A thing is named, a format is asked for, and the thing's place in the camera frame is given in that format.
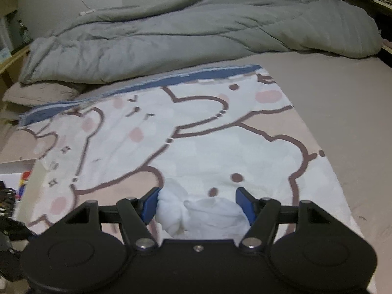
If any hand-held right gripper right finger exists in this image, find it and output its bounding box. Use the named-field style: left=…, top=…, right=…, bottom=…
left=236, top=187, right=362, bottom=250

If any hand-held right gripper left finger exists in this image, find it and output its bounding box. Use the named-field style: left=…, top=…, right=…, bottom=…
left=39, top=187, right=160, bottom=250

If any white cloth bundle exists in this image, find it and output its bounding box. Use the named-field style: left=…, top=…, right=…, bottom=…
left=156, top=179, right=255, bottom=241

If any white cardboard box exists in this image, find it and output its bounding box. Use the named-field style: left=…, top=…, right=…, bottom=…
left=0, top=159, right=39, bottom=219

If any bear printed blanket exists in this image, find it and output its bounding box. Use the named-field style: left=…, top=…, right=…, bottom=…
left=16, top=64, right=379, bottom=294

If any beige bed sheet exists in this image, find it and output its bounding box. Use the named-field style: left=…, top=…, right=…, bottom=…
left=0, top=52, right=392, bottom=294

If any beige fleece pillow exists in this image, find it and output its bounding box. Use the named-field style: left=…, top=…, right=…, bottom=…
left=1, top=82, right=88, bottom=105

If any grey duvet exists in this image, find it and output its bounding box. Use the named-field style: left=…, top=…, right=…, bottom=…
left=20, top=0, right=383, bottom=85

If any wooden bedside shelf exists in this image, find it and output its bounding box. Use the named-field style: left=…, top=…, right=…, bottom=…
left=0, top=0, right=32, bottom=105

